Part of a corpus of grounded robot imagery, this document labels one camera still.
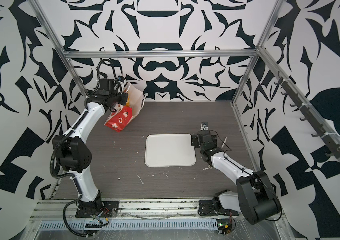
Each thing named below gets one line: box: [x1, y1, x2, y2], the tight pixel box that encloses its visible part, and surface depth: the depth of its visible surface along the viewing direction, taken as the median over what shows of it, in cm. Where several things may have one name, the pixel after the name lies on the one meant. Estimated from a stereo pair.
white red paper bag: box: [104, 81, 146, 133], surface depth 95 cm
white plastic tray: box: [144, 133, 196, 167], surface depth 95 cm
